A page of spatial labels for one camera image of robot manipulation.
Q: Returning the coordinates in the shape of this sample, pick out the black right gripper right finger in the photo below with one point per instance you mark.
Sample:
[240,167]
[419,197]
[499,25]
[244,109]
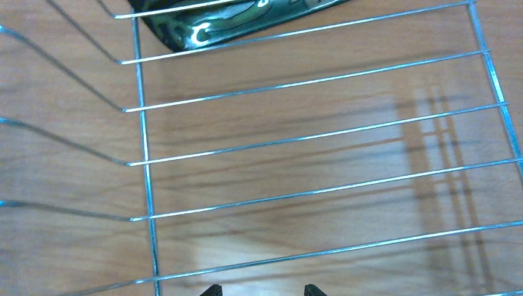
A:
[313,290]

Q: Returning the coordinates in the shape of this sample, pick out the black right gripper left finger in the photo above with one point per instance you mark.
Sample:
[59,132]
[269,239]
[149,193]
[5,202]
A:
[213,290]

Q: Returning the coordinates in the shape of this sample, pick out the wire metal dish rack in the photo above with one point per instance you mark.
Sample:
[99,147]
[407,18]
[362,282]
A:
[374,148]

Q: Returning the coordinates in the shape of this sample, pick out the black floral square plate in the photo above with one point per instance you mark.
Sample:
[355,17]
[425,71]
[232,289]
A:
[212,25]

